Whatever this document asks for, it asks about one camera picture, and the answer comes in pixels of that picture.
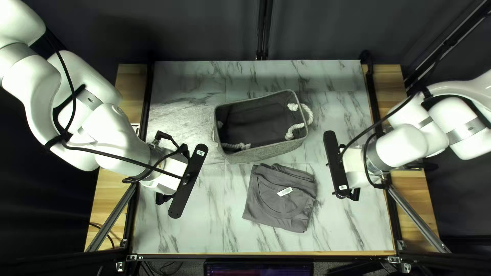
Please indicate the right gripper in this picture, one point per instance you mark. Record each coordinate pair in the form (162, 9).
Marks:
(355, 168)

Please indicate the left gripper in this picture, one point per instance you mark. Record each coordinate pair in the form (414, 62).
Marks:
(174, 166)

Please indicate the grey sweatshirt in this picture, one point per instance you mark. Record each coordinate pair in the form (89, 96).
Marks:
(276, 207)

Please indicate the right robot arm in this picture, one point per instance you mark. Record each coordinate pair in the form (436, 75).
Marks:
(402, 145)

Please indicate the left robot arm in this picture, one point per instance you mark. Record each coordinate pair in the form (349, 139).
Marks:
(107, 134)

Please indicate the grey fabric basket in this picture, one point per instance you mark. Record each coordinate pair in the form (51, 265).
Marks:
(264, 153)

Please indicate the laptop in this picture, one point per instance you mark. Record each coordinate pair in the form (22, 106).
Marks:
(259, 269)

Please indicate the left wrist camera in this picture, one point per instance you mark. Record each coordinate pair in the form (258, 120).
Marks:
(188, 180)

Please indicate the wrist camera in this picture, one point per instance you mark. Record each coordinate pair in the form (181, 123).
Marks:
(188, 180)
(335, 165)

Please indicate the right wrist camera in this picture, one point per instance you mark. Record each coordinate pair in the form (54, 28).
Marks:
(335, 165)

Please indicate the black frame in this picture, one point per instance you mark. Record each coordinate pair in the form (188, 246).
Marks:
(262, 30)

